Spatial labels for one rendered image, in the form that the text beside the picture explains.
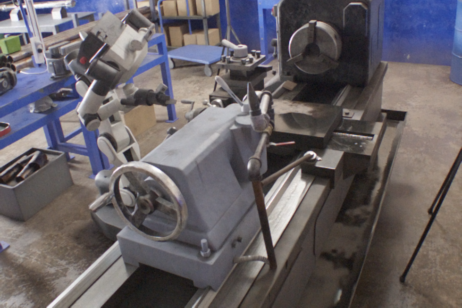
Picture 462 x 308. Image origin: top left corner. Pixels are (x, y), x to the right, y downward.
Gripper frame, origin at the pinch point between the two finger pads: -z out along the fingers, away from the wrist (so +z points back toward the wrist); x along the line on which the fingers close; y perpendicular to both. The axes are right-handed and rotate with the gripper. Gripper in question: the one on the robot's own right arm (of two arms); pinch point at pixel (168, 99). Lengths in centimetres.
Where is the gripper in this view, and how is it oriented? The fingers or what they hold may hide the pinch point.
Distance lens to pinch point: 218.6
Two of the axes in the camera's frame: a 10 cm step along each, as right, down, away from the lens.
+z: -8.8, -1.3, 4.5
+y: -2.1, 9.7, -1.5
